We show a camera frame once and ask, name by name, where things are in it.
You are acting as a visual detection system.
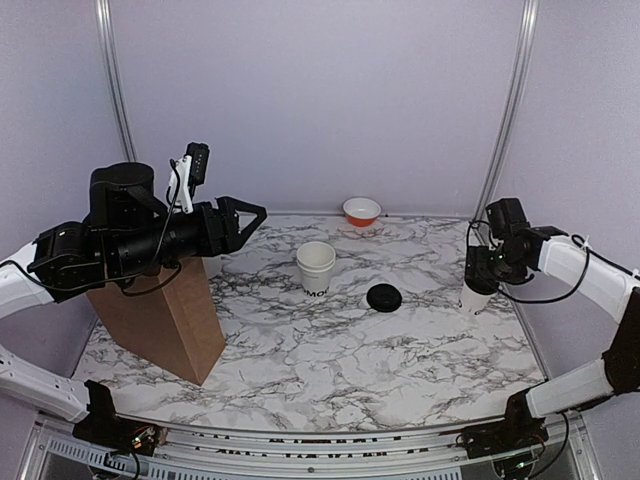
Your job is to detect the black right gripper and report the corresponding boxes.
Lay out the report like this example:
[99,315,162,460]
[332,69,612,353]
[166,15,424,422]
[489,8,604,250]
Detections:
[465,244,525,284]

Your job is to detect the left corner aluminium post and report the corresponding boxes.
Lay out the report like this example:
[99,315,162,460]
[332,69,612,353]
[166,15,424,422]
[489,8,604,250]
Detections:
[95,0,138,163]

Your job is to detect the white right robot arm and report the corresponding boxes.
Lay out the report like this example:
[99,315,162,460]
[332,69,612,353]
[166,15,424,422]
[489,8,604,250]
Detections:
[459,226,639,448]

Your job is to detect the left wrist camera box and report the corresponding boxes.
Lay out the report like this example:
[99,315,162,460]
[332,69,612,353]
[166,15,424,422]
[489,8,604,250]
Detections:
[166,142,210,214]

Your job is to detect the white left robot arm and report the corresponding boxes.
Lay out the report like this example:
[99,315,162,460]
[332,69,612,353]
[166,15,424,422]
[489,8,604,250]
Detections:
[1,161,267,385]

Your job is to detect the single white paper cup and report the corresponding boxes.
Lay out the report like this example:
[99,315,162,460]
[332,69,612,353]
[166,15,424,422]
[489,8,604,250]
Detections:
[458,283,493,316]

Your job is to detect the black coffee cup lid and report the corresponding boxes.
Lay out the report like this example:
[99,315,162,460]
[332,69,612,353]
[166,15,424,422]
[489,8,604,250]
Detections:
[465,279,498,296]

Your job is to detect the white paper cups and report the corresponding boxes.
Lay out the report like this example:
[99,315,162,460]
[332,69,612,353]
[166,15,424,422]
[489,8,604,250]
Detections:
[296,241,336,299]

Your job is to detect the orange white bowl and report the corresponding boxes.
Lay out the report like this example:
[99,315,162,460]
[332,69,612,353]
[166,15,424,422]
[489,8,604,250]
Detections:
[342,197,381,228]

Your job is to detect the right corner aluminium post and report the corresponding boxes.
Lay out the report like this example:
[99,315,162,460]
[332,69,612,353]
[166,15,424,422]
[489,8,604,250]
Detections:
[473,0,540,220]

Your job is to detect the brown paper bag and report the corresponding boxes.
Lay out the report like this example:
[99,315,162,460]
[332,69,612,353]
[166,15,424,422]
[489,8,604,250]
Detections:
[87,257,226,385]

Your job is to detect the corner aluminium post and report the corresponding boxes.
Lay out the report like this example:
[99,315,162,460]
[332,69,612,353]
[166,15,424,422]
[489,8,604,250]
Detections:
[95,0,138,163]
[473,0,540,220]

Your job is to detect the front aluminium rail frame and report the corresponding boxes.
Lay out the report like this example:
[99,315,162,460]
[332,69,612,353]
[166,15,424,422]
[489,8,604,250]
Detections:
[17,412,603,479]

